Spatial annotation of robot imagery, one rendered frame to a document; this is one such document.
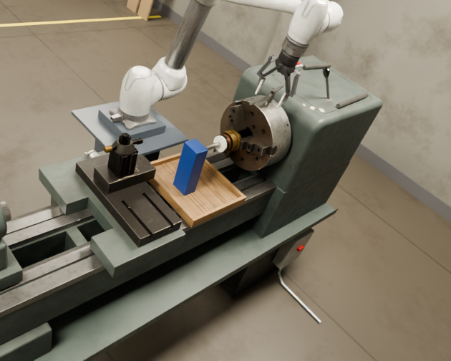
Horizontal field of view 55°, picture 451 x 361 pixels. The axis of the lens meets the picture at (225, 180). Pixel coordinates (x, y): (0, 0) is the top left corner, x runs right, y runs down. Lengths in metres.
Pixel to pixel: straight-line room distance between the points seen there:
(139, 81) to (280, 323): 1.56
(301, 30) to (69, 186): 1.00
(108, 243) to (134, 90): 0.89
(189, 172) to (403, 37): 2.79
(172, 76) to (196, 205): 0.76
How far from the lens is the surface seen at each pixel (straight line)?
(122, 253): 1.48
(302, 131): 1.89
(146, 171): 1.65
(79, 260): 1.56
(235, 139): 1.79
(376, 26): 4.21
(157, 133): 2.31
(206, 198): 1.81
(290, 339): 2.64
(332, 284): 3.02
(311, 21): 1.60
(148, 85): 2.16
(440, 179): 4.22
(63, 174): 1.73
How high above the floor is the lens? 2.07
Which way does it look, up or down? 38 degrees down
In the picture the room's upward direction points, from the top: 20 degrees clockwise
